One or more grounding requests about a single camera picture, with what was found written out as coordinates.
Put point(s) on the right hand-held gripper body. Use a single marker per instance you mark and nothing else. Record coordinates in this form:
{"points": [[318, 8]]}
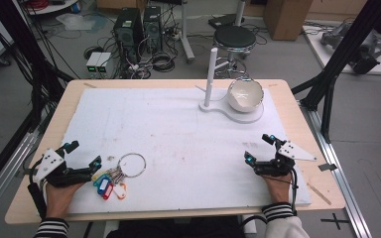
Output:
{"points": [[286, 158]]}

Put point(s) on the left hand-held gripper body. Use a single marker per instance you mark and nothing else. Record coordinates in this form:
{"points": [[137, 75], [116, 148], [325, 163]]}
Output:
{"points": [[51, 162]]}

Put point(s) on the key bunch with coloured tags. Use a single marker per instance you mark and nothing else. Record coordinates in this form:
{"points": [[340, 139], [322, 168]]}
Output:
{"points": [[112, 180]]}

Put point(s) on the person's right hand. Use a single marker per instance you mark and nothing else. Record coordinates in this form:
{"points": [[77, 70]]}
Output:
{"points": [[279, 188]]}

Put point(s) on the grey tape piece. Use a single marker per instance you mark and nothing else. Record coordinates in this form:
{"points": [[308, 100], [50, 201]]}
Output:
{"points": [[327, 167]]}

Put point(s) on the tan tape strip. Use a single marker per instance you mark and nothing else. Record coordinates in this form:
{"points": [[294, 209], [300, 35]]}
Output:
{"points": [[319, 194]]}

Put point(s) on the white bowl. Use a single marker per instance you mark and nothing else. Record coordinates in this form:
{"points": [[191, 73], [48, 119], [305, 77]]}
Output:
{"points": [[244, 95]]}

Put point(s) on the white foam mat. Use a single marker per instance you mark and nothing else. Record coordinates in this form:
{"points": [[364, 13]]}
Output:
{"points": [[185, 148]]}

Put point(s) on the black tape cross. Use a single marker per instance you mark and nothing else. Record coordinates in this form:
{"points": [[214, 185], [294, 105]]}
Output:
{"points": [[335, 220]]}

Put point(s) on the white box with green light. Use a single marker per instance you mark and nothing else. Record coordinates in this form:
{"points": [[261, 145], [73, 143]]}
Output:
{"points": [[104, 62], [93, 62]]}

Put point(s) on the white platform board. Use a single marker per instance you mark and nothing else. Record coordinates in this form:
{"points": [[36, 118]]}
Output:
{"points": [[320, 53]]}

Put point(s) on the person's dark lap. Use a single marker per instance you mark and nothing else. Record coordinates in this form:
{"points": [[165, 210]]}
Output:
{"points": [[175, 228]]}

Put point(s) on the black round stool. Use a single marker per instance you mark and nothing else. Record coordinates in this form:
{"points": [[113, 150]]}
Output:
{"points": [[234, 37]]}

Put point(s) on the brown cardboard box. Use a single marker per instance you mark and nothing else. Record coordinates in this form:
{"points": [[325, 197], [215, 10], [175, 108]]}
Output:
{"points": [[286, 18]]}

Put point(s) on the clear plastic sheet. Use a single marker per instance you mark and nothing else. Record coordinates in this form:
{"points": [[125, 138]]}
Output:
{"points": [[79, 21]]}

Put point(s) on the grey machine on platform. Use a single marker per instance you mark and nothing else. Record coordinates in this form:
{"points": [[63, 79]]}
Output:
{"points": [[360, 49]]}

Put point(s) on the black flat device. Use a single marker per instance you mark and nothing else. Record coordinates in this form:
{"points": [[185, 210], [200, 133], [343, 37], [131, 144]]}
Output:
{"points": [[225, 20]]}

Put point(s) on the black computer tower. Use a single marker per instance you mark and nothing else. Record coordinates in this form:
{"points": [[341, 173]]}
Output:
{"points": [[152, 26], [127, 28]]}

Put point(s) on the white table leg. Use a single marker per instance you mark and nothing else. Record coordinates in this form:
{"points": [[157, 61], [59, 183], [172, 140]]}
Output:
{"points": [[186, 33]]}

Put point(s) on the white round table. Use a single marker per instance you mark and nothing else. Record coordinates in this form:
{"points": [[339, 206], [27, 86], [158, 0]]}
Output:
{"points": [[51, 6]]}

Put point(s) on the aluminium rail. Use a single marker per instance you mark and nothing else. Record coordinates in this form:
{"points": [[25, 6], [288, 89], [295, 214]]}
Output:
{"points": [[6, 172], [337, 172]]}

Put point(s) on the white stand with post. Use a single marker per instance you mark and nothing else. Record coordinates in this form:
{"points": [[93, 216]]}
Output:
{"points": [[210, 76]]}

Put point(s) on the black metal frame strut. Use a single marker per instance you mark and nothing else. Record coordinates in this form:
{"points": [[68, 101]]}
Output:
{"points": [[337, 56], [26, 49]]}

